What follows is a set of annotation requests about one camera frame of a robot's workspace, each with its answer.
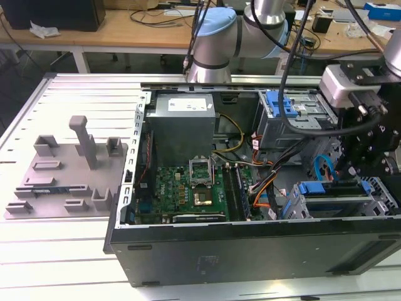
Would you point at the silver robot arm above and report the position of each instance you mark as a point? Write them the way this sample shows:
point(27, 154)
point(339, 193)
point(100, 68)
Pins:
point(244, 34)

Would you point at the grey parts rack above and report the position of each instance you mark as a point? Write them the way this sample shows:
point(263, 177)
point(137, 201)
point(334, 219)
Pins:
point(62, 200)

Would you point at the green RAM stick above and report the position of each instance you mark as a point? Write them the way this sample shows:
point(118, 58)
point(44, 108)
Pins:
point(47, 190)
point(244, 200)

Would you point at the black camera bracket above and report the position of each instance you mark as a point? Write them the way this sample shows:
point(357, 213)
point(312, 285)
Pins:
point(351, 67)

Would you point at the grey power supply unit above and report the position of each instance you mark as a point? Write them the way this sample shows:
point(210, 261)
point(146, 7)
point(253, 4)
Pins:
point(178, 131)

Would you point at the clear plastic bags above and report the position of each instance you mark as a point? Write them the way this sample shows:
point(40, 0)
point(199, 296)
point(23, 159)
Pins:
point(352, 29)

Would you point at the hard disk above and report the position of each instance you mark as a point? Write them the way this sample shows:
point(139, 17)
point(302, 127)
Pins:
point(311, 188)

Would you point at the wooden desk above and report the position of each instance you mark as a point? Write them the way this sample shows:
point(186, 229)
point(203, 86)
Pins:
point(94, 34)
point(341, 44)

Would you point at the metal locking lever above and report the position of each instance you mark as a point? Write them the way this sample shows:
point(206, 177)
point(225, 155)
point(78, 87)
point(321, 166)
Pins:
point(214, 171)

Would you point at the black graphics card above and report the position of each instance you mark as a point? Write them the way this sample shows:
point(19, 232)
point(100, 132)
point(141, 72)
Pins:
point(197, 218)

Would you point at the grey drive cage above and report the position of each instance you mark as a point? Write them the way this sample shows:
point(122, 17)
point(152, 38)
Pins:
point(269, 135)

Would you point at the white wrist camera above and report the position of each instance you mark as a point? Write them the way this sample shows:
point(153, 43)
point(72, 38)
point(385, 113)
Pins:
point(333, 87)

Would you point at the green motherboard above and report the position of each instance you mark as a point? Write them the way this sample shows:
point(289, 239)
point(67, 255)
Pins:
point(169, 188)

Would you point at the blue plastic latch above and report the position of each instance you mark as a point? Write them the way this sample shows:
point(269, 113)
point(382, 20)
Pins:
point(274, 103)

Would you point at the CPU socket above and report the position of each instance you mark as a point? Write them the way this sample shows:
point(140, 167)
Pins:
point(203, 197)

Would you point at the black computer box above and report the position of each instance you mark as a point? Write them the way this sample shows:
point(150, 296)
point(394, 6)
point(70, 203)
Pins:
point(53, 15)

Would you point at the blue cardboard box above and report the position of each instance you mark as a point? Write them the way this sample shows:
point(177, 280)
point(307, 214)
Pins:
point(385, 12)

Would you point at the small black cube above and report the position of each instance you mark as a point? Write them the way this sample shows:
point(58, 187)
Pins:
point(321, 24)

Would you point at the black PC case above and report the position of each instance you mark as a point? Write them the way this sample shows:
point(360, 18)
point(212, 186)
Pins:
point(250, 251)

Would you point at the black RAM slot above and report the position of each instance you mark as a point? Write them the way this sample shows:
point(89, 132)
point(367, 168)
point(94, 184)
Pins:
point(232, 194)

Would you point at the crumpled clear plastic bag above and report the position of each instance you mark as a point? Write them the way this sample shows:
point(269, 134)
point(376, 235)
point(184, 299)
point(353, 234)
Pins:
point(44, 30)

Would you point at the flat grey box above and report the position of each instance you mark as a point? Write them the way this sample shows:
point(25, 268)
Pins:
point(341, 15)

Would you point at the grey metal disk bay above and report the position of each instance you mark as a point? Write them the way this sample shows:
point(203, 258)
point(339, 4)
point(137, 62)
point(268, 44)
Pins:
point(291, 203)

